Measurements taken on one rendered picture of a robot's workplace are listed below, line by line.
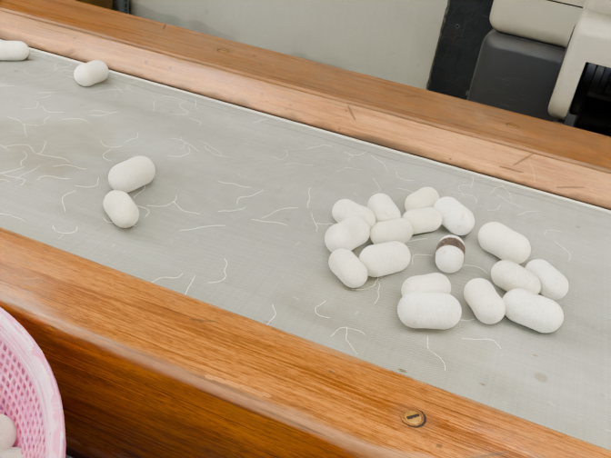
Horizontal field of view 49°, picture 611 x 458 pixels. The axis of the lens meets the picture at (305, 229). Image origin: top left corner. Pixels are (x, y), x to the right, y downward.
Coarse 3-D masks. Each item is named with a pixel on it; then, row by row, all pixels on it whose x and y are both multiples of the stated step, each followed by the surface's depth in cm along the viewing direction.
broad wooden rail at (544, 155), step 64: (0, 0) 74; (64, 0) 78; (128, 64) 67; (192, 64) 66; (256, 64) 68; (320, 64) 70; (320, 128) 62; (384, 128) 61; (448, 128) 60; (512, 128) 62; (576, 128) 64; (576, 192) 56
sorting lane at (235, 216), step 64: (0, 64) 65; (64, 64) 67; (0, 128) 53; (64, 128) 55; (128, 128) 57; (192, 128) 58; (256, 128) 60; (0, 192) 45; (64, 192) 47; (192, 192) 49; (256, 192) 50; (320, 192) 52; (384, 192) 53; (448, 192) 54; (512, 192) 56; (128, 256) 41; (192, 256) 42; (256, 256) 43; (320, 256) 44; (576, 256) 48; (256, 320) 38; (320, 320) 38; (384, 320) 39; (576, 320) 42; (448, 384) 35; (512, 384) 36; (576, 384) 37
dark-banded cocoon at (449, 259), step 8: (440, 248) 44; (448, 248) 44; (456, 248) 44; (440, 256) 44; (448, 256) 43; (456, 256) 43; (464, 256) 44; (440, 264) 44; (448, 264) 43; (456, 264) 43; (448, 272) 44
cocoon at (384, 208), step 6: (372, 198) 48; (378, 198) 48; (384, 198) 48; (390, 198) 49; (372, 204) 48; (378, 204) 48; (384, 204) 47; (390, 204) 47; (372, 210) 48; (378, 210) 47; (384, 210) 47; (390, 210) 47; (396, 210) 47; (378, 216) 47; (384, 216) 47; (390, 216) 47; (396, 216) 47
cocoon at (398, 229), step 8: (376, 224) 45; (384, 224) 45; (392, 224) 45; (400, 224) 45; (408, 224) 46; (376, 232) 45; (384, 232) 45; (392, 232) 45; (400, 232) 45; (408, 232) 46; (376, 240) 45; (384, 240) 45; (392, 240) 45; (400, 240) 46; (408, 240) 46
